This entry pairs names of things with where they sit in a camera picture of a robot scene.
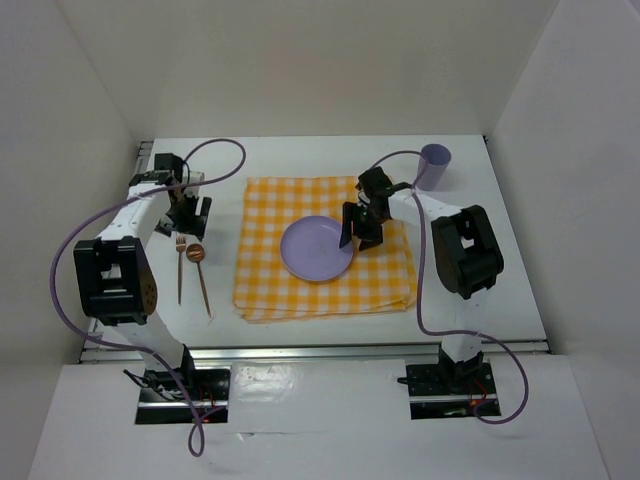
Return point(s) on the purple plastic cup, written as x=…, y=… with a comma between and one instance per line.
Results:
x=434, y=160

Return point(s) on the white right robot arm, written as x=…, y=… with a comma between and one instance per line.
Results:
x=467, y=257

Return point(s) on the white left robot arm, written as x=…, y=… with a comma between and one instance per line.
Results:
x=162, y=352

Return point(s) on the copper fork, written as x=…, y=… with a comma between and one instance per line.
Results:
x=180, y=246

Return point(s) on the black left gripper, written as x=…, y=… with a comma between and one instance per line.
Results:
x=193, y=224

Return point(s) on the aluminium left side rail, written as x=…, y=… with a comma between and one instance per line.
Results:
x=137, y=160

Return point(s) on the aluminium table edge rail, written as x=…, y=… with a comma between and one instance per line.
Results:
x=301, y=353

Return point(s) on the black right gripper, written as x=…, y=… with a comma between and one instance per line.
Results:
x=369, y=237

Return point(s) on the purple plastic plate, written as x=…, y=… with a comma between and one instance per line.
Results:
x=309, y=249

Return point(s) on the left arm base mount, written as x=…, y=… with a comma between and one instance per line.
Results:
x=162, y=402

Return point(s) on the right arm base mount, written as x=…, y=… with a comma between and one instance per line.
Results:
x=444, y=390

